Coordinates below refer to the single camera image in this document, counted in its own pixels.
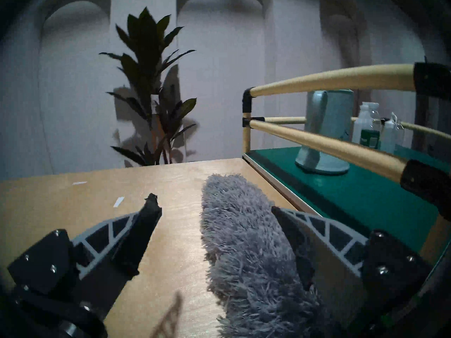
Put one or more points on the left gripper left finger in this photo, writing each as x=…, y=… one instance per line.
x=102, y=256

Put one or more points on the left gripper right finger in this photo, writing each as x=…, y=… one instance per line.
x=334, y=270

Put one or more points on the grey fluffy duster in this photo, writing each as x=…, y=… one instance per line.
x=246, y=252

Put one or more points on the green shelf cart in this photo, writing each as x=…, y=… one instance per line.
x=370, y=200

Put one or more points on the white tape strip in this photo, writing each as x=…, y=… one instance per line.
x=119, y=201

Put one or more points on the curved wooden side table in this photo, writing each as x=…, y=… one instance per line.
x=70, y=207

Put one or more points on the green label water bottle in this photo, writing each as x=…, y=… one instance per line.
x=370, y=138

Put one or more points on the white nozzle cap squeeze bottle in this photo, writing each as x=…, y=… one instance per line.
x=389, y=136

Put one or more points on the white opaque plastic bottle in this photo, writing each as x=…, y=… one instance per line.
x=357, y=124

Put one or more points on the light blue watering can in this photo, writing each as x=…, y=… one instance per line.
x=331, y=122

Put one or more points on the tall dark leafy plant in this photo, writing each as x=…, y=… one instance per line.
x=148, y=59

